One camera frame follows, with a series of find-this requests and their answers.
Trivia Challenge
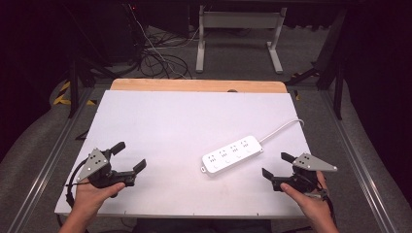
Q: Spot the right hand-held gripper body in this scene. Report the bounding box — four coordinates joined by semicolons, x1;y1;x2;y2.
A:
271;152;338;194

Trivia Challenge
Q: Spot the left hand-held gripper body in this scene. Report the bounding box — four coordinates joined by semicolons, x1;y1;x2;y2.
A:
76;148;137;190

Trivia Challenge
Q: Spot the person's right hand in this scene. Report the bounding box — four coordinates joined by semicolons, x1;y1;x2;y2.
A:
279;170;328;223

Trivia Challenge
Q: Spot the person's left hand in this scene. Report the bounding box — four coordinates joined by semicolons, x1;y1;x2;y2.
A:
69;182;126;217

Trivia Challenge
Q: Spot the white power strip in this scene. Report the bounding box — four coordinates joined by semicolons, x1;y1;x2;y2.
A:
200;135;264;178

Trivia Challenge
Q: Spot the white board sheet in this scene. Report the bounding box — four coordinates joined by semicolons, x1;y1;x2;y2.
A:
53;89;314;218

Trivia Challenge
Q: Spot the black metal stand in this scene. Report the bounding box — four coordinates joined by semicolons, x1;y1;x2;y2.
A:
285;8;348;121
66;48;115;119

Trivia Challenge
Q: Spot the yellow black hazard tape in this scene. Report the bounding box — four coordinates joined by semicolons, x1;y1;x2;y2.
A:
52;80;98;107

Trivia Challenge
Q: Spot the person's dark clothed lap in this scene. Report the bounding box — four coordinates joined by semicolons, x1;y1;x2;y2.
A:
131;217;274;233

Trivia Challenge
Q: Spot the wooden table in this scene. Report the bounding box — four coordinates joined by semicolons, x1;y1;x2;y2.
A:
110;78;289;94

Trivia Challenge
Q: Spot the white power strip cable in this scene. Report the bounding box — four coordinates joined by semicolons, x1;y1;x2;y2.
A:
257;118;306;146

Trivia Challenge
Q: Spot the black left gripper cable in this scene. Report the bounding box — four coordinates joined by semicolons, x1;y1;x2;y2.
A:
63;157;89;209

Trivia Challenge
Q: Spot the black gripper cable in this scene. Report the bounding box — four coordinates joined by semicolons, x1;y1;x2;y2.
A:
319;176;338;227
63;157;89;209

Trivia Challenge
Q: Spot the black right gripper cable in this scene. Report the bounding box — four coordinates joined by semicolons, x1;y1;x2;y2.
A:
319;176;338;227

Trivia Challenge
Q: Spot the aluminium floor rail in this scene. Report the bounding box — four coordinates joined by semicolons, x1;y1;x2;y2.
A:
320;89;400;233
6;86;95;233

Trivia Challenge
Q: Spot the tangle of black floor cables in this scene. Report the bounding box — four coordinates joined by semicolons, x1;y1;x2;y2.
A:
138;27;194;81

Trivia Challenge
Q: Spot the white floor cable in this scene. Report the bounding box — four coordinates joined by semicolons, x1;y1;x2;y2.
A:
127;3;200;80

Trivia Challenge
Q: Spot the white metal desk frame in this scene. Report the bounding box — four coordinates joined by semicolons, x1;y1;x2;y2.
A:
195;4;289;75

